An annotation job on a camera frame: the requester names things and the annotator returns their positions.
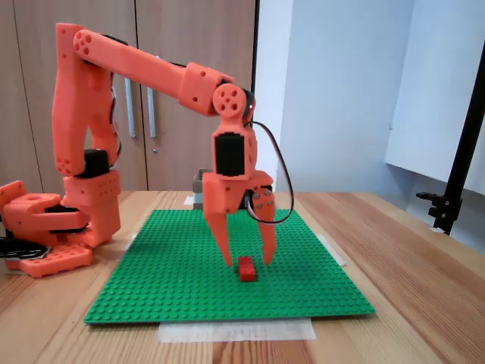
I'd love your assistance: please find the red lego block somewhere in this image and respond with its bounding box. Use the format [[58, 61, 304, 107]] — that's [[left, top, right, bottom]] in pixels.
[[237, 256, 258, 283]]

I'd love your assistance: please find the brown cardboard box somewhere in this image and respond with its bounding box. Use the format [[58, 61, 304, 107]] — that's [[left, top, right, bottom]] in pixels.
[[192, 167, 215, 211]]

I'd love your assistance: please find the green lego baseplate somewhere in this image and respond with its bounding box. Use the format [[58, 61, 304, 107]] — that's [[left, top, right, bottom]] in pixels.
[[83, 208, 377, 326]]

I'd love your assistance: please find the long narrow translucent tape strip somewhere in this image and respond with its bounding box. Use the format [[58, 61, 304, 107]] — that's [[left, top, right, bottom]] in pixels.
[[317, 234, 348, 268]]

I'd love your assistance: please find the wide translucent tape strip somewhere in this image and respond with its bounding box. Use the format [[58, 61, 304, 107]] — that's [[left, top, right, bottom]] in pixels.
[[158, 318, 318, 344]]

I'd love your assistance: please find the short translucent tape strip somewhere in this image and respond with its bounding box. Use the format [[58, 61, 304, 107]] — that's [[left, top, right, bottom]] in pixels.
[[115, 234, 138, 262]]

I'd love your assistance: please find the brown wooden cabinet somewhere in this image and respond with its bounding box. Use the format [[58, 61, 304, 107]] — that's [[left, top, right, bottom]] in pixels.
[[0, 0, 261, 193]]

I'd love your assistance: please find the black stand pole with clamp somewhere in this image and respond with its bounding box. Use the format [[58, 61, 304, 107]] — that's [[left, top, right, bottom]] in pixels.
[[415, 33, 485, 237]]

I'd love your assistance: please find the black gripper motor cable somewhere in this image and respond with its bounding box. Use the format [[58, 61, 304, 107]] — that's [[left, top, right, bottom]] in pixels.
[[244, 120, 296, 227]]

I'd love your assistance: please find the silver cabinet door handle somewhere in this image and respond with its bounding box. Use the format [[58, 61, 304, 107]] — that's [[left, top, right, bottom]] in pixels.
[[146, 87, 158, 139], [124, 77, 137, 139]]

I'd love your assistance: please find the white wall panel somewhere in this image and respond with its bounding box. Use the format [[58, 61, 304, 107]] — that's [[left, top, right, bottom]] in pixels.
[[384, 0, 485, 196]]

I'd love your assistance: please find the black base cable bundle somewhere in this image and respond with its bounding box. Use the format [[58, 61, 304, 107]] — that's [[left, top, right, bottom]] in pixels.
[[0, 237, 52, 262]]

